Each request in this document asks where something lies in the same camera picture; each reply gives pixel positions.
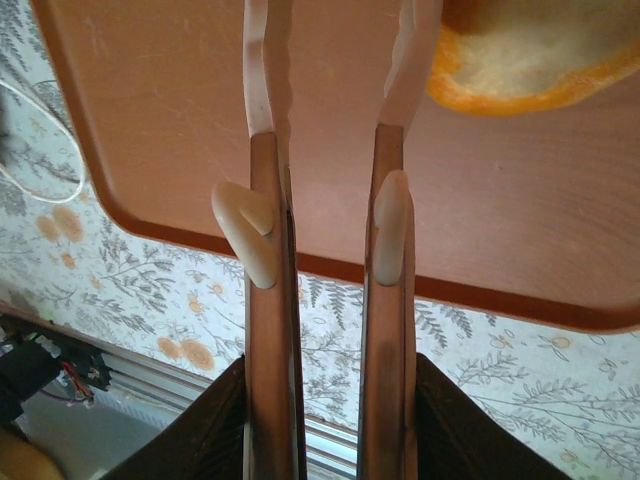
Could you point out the animal print paper bag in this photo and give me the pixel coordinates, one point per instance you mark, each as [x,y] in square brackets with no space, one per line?
[80,172]

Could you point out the round golden fake bun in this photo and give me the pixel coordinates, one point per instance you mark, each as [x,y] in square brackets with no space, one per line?
[525,65]

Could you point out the brown wooden tray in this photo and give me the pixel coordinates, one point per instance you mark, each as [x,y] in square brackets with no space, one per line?
[175,100]

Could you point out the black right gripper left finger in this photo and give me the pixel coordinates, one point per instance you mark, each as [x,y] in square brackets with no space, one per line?
[200,440]

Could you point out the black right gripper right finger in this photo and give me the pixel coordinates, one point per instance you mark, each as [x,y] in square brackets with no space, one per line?
[460,440]

